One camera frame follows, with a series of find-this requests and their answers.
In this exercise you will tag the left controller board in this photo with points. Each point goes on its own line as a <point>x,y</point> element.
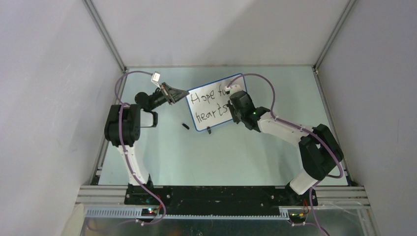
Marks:
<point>149,212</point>

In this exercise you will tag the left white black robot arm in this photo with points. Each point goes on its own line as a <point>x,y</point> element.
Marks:
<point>125,122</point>

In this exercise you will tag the right controller board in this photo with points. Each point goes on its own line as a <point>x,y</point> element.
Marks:
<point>298,217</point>

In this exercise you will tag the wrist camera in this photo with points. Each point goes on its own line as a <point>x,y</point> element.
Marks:
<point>155,78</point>
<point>232,89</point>

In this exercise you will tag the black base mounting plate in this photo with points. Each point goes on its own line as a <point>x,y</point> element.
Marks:
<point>219,200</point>

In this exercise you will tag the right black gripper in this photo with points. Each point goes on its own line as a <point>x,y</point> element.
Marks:
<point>231,107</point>

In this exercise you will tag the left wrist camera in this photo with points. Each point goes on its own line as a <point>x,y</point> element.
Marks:
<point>155,78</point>

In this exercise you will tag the aluminium frame rail front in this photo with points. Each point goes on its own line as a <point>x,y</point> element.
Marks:
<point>328,196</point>

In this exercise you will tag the blue framed whiteboard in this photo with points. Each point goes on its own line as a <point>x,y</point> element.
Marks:
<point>208,103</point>

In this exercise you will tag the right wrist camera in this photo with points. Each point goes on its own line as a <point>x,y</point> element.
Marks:
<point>232,89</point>

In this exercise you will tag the black marker cap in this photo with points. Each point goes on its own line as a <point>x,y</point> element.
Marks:
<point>185,126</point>

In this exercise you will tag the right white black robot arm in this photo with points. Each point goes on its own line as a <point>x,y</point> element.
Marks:
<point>320,153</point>

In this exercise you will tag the controller board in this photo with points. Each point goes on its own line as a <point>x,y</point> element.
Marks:
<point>149,212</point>
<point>298,217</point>

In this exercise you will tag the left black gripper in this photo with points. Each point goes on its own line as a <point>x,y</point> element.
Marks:
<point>171,95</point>

